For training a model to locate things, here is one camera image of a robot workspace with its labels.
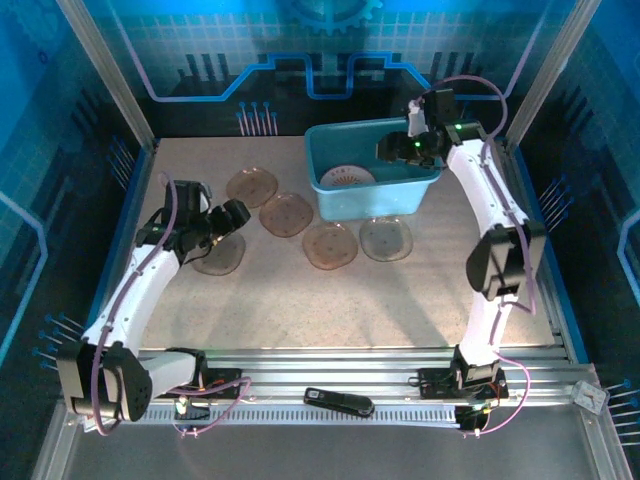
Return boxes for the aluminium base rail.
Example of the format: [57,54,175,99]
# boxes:
[59,347,604,407]

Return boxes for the black handheld device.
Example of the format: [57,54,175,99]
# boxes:
[303,386,376,419]

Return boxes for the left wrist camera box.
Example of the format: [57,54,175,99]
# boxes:
[171,180,212,221]

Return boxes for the aluminium side rail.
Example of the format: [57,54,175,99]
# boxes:
[494,139,591,364]

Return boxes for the grey slotted cable duct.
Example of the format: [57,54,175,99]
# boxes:
[119,402,464,427]

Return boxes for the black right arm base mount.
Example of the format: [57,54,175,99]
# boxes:
[417,366,510,401]

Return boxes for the white plate with red print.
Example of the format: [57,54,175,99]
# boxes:
[319,163,377,190]

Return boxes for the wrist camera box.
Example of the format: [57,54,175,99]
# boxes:
[171,180,212,221]
[405,88,457,137]

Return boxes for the small black controller board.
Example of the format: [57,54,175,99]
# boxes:
[454,404,494,434]
[172,397,211,421]

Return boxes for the aluminium frame post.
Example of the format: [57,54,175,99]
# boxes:
[53,0,160,154]
[503,0,605,147]

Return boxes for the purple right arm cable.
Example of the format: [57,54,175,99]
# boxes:
[422,73,539,439]

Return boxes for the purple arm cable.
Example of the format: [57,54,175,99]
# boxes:
[89,171,254,437]
[422,73,539,439]

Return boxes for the transparent squarish plate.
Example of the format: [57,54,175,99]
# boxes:
[358,214,414,263]
[301,221,360,271]
[225,168,280,210]
[191,232,247,276]
[258,191,315,238]

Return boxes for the teal plastic bin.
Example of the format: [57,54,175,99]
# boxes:
[303,117,444,223]

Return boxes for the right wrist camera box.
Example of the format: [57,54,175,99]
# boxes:
[405,88,457,137]

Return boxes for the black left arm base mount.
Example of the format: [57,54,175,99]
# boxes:
[197,365,245,399]

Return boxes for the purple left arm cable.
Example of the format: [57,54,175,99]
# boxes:
[89,171,254,437]

